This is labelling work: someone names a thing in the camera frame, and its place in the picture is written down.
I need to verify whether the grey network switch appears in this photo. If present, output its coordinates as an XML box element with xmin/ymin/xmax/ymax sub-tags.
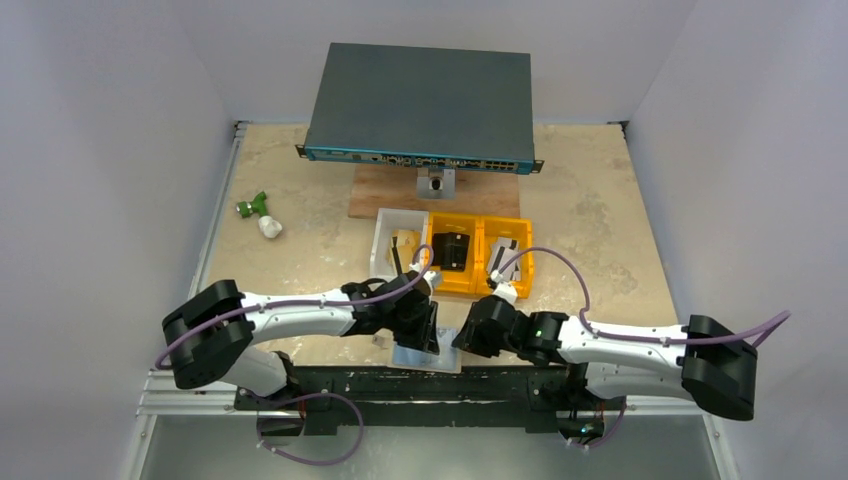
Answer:
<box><xmin>296</xmin><ymin>43</ymin><xmax>544</xmax><ymax>175</ymax></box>

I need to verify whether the black front rail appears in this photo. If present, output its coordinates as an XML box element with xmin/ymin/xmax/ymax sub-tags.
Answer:
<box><xmin>234</xmin><ymin>365</ymin><xmax>624</xmax><ymax>437</ymax></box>

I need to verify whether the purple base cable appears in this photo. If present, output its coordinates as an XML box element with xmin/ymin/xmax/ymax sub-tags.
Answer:
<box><xmin>255</xmin><ymin>389</ymin><xmax>367</xmax><ymax>467</ymax></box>

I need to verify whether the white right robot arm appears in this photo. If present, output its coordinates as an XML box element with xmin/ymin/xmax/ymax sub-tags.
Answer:
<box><xmin>453</xmin><ymin>295</ymin><xmax>758</xmax><ymax>421</ymax></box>

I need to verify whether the gold cards stack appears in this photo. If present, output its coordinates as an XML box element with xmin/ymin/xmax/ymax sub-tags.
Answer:
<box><xmin>387</xmin><ymin>229</ymin><xmax>420</xmax><ymax>274</ymax></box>

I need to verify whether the green white pipe fitting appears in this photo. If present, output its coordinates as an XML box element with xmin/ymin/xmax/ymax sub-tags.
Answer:
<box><xmin>235</xmin><ymin>191</ymin><xmax>282</xmax><ymax>239</ymax></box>

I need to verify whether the silver cards stack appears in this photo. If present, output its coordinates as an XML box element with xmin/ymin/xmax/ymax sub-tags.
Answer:
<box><xmin>487</xmin><ymin>237</ymin><xmax>520</xmax><ymax>273</ymax></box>

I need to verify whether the yellow plastic bin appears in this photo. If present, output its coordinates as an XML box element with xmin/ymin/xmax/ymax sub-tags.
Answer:
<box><xmin>426</xmin><ymin>212</ymin><xmax>482</xmax><ymax>295</ymax></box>
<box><xmin>474</xmin><ymin>216</ymin><xmax>535</xmax><ymax>299</ymax></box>

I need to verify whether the black VIP cards stack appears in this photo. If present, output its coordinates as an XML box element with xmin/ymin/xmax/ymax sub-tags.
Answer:
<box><xmin>432</xmin><ymin>232</ymin><xmax>471</xmax><ymax>272</ymax></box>

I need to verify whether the wooden board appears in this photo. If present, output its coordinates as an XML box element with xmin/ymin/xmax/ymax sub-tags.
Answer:
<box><xmin>348</xmin><ymin>165</ymin><xmax>521</xmax><ymax>219</ymax></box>

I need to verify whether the white plastic bin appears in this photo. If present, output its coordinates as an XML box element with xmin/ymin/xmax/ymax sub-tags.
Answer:
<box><xmin>369</xmin><ymin>208</ymin><xmax>429</xmax><ymax>279</ymax></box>

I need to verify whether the yellow middle plastic bin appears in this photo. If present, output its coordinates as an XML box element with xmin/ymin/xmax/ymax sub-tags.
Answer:
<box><xmin>426</xmin><ymin>212</ymin><xmax>482</xmax><ymax>295</ymax></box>

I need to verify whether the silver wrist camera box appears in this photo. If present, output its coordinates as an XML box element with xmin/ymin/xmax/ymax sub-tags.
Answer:
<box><xmin>408</xmin><ymin>264</ymin><xmax>442</xmax><ymax>294</ymax></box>

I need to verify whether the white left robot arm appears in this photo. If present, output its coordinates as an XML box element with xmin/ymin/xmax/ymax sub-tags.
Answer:
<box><xmin>155</xmin><ymin>267</ymin><xmax>441</xmax><ymax>397</ymax></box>

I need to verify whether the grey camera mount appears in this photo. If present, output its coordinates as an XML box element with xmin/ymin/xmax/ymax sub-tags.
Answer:
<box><xmin>416</xmin><ymin>167</ymin><xmax>456</xmax><ymax>200</ymax></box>

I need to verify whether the yellow right plastic bin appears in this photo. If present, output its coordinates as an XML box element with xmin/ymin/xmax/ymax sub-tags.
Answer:
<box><xmin>474</xmin><ymin>216</ymin><xmax>535</xmax><ymax>299</ymax></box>

